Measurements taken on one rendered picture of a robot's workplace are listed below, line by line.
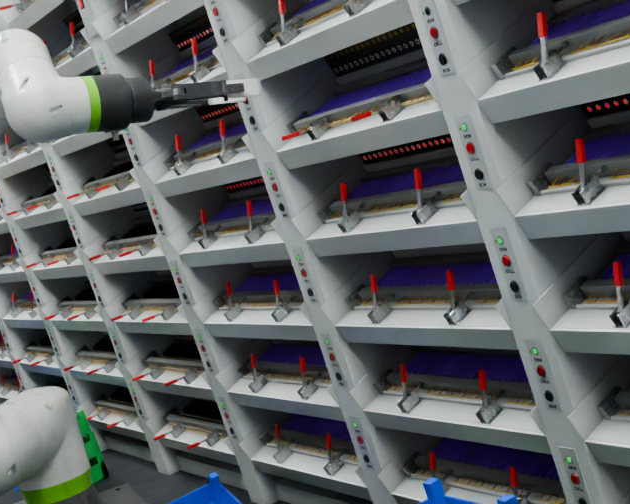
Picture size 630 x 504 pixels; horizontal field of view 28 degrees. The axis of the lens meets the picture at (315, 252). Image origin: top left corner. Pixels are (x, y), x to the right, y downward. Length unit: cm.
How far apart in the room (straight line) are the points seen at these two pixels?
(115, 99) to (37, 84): 13
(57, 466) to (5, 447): 16
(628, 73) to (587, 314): 44
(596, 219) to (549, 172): 17
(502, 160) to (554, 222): 14
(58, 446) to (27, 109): 59
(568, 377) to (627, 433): 12
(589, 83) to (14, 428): 107
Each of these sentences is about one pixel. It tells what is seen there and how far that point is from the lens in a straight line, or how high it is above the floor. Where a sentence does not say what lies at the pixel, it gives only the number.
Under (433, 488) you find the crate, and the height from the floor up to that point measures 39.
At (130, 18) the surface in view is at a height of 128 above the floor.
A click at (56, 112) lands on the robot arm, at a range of 202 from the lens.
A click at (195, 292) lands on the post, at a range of 321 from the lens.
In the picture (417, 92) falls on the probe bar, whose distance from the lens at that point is 214.
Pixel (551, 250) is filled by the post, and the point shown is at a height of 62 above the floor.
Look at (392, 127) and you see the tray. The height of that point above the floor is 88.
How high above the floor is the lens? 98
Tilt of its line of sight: 7 degrees down
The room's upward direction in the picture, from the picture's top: 19 degrees counter-clockwise
